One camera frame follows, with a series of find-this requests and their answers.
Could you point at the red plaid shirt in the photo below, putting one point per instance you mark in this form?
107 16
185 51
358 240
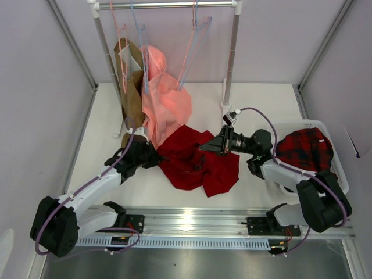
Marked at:
308 149

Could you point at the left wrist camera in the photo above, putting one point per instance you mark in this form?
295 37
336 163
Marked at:
138 134

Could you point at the salmon pink garment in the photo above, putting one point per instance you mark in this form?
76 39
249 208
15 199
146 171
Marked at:
166 107

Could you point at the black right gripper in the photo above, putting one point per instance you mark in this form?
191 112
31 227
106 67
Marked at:
227 140

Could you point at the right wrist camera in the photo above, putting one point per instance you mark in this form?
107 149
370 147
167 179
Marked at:
230 118

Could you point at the metal clothes rack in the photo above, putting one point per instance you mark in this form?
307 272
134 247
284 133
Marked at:
215 118

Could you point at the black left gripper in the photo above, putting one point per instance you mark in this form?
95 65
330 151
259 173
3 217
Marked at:
155 158

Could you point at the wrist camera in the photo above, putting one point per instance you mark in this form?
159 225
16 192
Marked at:
230 118
138 134

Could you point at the red skirt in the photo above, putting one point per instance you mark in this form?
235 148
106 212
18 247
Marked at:
187 167

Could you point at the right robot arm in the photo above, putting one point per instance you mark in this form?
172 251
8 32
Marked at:
322 204

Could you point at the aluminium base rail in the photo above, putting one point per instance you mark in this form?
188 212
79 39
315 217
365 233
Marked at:
196 222

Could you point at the pink wire hanger left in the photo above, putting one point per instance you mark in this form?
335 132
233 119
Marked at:
123 64

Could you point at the white slotted cable duct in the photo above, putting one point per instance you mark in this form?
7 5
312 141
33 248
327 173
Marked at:
175 242

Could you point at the brown garment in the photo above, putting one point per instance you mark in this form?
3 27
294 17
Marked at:
131 102

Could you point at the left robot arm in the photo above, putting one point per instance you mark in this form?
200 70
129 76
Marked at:
61 222

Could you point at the blue wire hanger left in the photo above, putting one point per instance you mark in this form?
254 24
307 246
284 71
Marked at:
143 41

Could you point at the white laundry basket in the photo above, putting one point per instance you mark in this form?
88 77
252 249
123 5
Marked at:
285 127

